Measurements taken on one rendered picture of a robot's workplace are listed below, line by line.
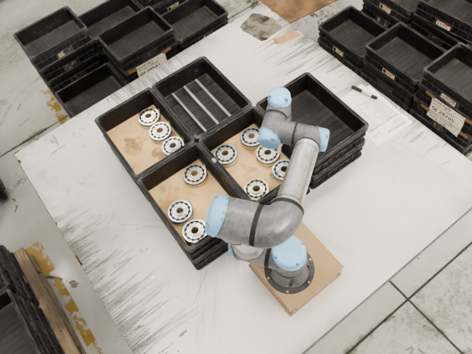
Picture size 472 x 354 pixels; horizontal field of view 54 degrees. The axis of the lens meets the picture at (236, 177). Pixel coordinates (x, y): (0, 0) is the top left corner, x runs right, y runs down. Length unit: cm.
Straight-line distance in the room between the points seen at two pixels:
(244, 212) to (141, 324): 87
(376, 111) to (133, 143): 115
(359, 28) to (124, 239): 213
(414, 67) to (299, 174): 179
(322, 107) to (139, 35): 146
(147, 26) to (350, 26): 135
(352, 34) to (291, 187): 214
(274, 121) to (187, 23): 194
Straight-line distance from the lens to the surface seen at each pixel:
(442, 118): 279
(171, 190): 196
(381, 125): 227
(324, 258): 181
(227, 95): 221
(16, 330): 250
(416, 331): 263
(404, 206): 206
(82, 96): 325
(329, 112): 213
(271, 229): 118
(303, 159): 136
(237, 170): 196
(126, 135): 218
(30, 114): 373
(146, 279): 197
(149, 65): 302
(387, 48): 308
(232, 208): 120
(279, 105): 150
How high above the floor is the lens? 249
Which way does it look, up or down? 58 degrees down
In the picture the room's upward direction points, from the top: 12 degrees counter-clockwise
